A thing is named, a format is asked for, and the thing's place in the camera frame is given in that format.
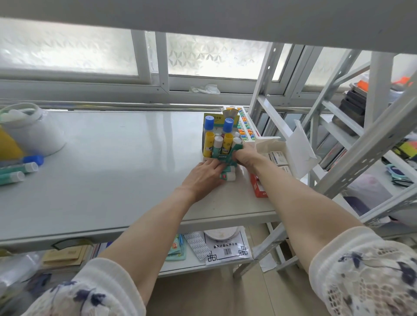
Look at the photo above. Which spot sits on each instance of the yellow glue stick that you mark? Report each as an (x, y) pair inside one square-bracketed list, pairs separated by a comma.
[(227, 143), (208, 145)]

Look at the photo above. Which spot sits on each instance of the clear plastic bag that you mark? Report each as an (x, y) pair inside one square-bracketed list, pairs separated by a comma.
[(16, 270)]

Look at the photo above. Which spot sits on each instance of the white floral sleeve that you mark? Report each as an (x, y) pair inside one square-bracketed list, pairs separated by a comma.
[(91, 293), (365, 276)]

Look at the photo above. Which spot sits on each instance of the round white disc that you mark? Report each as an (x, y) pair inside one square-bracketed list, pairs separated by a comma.
[(221, 233)]

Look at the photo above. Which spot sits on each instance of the stack of brown envelopes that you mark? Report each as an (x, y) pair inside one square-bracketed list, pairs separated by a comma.
[(65, 255)]

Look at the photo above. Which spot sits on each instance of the white paper scrap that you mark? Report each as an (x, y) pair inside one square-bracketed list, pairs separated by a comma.
[(267, 263)]

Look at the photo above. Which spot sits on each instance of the green printed packet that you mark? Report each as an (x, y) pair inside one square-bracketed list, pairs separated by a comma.
[(182, 257), (176, 245)]

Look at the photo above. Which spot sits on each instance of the translucent plastic bag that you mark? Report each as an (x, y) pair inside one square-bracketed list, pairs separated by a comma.
[(368, 192)]

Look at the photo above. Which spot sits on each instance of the person's right hand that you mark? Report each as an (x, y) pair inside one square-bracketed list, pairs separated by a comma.
[(252, 159)]

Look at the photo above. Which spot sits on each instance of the white tape roll stack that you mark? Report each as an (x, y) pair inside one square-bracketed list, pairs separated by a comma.
[(36, 133)]

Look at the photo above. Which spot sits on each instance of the white box of colourful pins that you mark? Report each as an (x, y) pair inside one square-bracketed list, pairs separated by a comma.
[(247, 130)]

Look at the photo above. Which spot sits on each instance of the person's right forearm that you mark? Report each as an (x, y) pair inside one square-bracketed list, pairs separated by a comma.
[(299, 208)]

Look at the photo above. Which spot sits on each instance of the crumpled white tissue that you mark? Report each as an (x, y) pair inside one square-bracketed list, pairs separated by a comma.
[(205, 89)]

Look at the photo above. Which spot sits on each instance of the white shelf board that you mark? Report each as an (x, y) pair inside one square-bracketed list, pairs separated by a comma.
[(182, 267), (195, 16)]

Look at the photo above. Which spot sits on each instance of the blue-capped white glue bottle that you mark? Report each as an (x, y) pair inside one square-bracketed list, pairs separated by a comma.
[(208, 123), (228, 125)]

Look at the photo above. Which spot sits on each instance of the black-framed shelf label holder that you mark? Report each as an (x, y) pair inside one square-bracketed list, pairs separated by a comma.
[(73, 243)]

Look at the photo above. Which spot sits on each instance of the white upper shelf board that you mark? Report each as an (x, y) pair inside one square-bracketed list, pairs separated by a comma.
[(195, 16)]

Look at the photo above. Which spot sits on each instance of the frosted glass window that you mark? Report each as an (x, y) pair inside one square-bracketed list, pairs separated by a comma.
[(65, 49)]

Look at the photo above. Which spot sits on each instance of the person's left hand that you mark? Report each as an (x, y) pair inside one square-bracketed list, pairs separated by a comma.
[(203, 179)]

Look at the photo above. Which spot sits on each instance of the white dotted packet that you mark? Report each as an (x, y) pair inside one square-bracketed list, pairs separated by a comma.
[(197, 245)]

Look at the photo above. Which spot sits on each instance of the person's left forearm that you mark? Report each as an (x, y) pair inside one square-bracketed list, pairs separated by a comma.
[(146, 244)]

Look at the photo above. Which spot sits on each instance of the green glue stick display box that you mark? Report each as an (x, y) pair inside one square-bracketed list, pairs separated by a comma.
[(224, 158)]

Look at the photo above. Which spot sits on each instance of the chrome metal rail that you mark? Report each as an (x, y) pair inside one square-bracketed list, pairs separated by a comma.
[(130, 106)]

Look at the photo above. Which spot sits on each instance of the clear bag with printed paper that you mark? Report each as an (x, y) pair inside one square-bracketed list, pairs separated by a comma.
[(228, 252)]

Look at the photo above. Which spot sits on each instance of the white metal shelf rack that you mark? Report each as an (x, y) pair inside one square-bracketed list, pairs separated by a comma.
[(358, 156)]

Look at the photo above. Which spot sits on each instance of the white lower shelf board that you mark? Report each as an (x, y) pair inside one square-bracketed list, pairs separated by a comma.
[(182, 267)]

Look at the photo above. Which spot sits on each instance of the yellow tape roll stack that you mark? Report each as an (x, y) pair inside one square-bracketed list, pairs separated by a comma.
[(8, 146)]

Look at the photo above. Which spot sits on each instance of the white floral left sleeve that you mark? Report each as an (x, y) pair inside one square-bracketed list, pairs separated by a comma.
[(91, 293)]

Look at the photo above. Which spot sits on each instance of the white floral right sleeve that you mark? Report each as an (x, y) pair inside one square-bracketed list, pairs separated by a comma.
[(365, 276)]

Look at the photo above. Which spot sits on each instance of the red flat box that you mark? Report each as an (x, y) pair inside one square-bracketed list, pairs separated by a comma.
[(259, 188)]

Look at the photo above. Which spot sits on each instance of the white open cardboard box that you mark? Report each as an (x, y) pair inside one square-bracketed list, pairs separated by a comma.
[(303, 153)]

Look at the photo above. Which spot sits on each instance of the small white packet box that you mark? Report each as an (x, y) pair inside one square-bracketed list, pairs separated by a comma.
[(286, 170), (279, 158), (267, 157)]

